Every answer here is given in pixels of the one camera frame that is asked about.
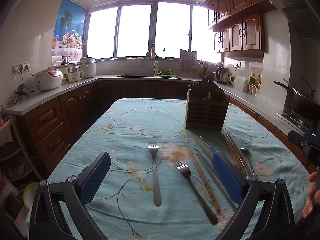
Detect grey speckled countertop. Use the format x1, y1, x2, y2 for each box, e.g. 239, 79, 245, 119
5, 74, 300, 135

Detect knife block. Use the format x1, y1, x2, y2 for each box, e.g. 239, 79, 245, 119
199, 60, 209, 79

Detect teal floral tablecloth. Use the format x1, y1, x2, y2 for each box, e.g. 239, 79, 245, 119
25, 97, 312, 240

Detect wooden chopstick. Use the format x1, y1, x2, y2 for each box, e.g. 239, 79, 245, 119
192, 137, 214, 158
223, 133, 247, 173
183, 141, 222, 212
221, 132, 245, 172

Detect small black tripod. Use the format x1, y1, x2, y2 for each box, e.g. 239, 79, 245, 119
14, 84, 28, 105

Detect large white cooker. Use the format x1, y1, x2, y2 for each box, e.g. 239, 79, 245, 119
79, 57, 97, 79

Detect wooden upper cabinets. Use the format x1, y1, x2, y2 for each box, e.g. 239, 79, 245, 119
204, 0, 290, 53

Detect steel kitchen faucet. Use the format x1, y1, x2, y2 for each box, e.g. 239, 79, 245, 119
145, 50, 158, 75

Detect wooden lower cabinets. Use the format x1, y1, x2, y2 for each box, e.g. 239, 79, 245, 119
15, 79, 308, 180

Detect red and white rice cooker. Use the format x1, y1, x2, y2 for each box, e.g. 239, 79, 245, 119
34, 68, 63, 92

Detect dark-handled steel fork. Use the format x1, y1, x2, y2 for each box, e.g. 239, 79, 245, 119
172, 161, 219, 225

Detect row of spice jars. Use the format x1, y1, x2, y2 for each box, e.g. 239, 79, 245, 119
245, 84, 258, 96

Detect steel spoon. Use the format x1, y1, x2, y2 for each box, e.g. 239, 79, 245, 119
240, 147, 256, 177

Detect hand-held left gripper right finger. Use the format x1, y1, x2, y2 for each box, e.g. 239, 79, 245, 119
212, 151, 296, 240

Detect black wok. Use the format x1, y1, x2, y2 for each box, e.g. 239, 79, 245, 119
274, 76, 320, 119

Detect small white electric pot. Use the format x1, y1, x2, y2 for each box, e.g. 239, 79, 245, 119
67, 65, 84, 83

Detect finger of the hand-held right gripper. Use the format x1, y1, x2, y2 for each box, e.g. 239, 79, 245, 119
287, 129, 320, 167

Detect storage shelf rack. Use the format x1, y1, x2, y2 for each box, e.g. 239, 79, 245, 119
0, 116, 43, 183

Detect wall outlet strip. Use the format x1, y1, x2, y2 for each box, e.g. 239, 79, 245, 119
13, 62, 31, 74

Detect person's right hand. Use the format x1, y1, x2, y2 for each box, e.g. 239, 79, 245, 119
302, 172, 319, 218

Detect fruit and palm window blind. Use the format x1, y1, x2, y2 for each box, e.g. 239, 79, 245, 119
52, 0, 87, 64

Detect wooden cabinets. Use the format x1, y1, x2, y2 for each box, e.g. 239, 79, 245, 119
15, 79, 308, 180
204, 0, 290, 53

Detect white hanging cloth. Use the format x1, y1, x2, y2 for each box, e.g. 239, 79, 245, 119
0, 120, 14, 147

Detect steel electric kettle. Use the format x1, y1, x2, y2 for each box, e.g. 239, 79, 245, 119
215, 66, 230, 85

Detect clear pitcher with green handle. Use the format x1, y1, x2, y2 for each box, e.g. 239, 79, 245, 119
229, 74, 247, 92

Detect wooden slatted utensil holder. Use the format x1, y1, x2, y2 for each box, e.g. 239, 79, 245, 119
185, 77, 230, 132

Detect cooking oil bottles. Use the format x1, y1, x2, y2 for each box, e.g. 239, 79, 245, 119
247, 73, 262, 88

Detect gas stove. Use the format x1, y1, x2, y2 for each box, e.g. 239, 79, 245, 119
276, 107, 320, 137

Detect dish rack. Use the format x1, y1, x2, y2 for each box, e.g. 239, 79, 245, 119
179, 49, 199, 72

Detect range hood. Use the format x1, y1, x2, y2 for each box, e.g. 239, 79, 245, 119
267, 0, 320, 40

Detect green plate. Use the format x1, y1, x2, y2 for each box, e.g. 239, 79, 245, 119
23, 181, 40, 209

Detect kitchen sink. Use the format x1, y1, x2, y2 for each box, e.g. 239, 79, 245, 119
117, 73, 181, 79

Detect long steel fork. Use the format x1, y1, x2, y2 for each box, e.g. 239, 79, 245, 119
148, 144, 162, 207

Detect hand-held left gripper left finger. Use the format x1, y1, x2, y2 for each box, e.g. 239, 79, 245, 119
29, 151, 112, 240

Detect large kitchen window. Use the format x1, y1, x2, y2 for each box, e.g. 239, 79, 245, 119
85, 1, 225, 61

